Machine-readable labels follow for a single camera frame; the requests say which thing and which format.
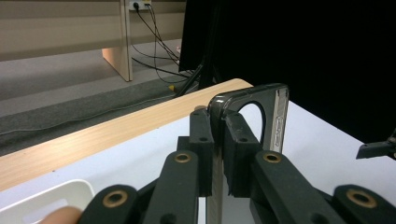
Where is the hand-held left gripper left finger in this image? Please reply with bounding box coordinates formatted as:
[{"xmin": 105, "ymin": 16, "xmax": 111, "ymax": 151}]
[{"xmin": 177, "ymin": 107, "xmax": 217, "ymax": 198}]

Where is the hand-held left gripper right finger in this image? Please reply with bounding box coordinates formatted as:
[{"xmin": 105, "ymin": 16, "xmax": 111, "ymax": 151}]
[{"xmin": 221, "ymin": 111, "xmax": 264, "ymax": 199}]

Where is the white plastic storage bin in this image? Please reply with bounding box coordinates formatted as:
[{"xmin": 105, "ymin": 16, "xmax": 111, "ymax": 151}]
[{"xmin": 0, "ymin": 179, "xmax": 96, "ymax": 224}]

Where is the black tripod stand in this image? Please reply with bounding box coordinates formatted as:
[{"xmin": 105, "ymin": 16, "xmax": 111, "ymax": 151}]
[{"xmin": 176, "ymin": 0, "xmax": 227, "ymax": 98}]

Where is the wooden table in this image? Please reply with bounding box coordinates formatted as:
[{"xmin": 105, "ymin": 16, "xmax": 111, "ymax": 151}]
[{"xmin": 0, "ymin": 77, "xmax": 254, "ymax": 192}]

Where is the black curtain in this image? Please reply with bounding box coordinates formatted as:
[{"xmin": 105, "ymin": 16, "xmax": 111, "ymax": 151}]
[{"xmin": 178, "ymin": 0, "xmax": 396, "ymax": 145}]

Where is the beige wooden desk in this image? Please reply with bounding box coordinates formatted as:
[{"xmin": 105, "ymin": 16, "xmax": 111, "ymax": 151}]
[{"xmin": 0, "ymin": 0, "xmax": 188, "ymax": 83}]

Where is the bundle of black cables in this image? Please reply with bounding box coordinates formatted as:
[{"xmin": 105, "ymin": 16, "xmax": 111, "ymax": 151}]
[{"xmin": 130, "ymin": 2, "xmax": 202, "ymax": 86}]

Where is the white wall socket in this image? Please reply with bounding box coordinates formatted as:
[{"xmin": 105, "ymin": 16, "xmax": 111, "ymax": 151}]
[{"xmin": 128, "ymin": 0, "xmax": 153, "ymax": 11}]

